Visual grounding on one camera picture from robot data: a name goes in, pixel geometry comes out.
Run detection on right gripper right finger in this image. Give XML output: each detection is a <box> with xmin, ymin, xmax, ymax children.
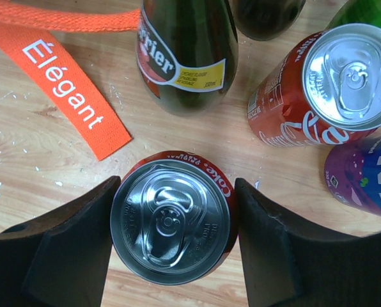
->
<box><xmin>235</xmin><ymin>178</ymin><xmax>381</xmax><ymax>306</ymax></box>

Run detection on canvas tote bag orange handles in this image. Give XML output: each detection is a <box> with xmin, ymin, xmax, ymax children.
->
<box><xmin>0</xmin><ymin>1</ymin><xmax>140</xmax><ymax>161</ymax></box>

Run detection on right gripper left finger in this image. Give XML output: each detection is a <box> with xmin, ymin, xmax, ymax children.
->
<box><xmin>0</xmin><ymin>176</ymin><xmax>121</xmax><ymax>306</ymax></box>

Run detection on purple soda can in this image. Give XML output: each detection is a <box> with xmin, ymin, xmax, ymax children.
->
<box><xmin>324</xmin><ymin>136</ymin><xmax>381</xmax><ymax>216</ymax></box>

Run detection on green bottle gold foil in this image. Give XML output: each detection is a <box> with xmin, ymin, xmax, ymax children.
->
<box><xmin>326</xmin><ymin>0</ymin><xmax>381</xmax><ymax>29</ymax></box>

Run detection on cola glass bottle red cap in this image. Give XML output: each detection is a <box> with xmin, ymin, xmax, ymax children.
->
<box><xmin>231</xmin><ymin>0</ymin><xmax>306</xmax><ymax>41</ymax></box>

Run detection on red cola can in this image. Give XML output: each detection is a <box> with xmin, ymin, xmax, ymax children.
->
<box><xmin>247</xmin><ymin>23</ymin><xmax>381</xmax><ymax>147</ymax></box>

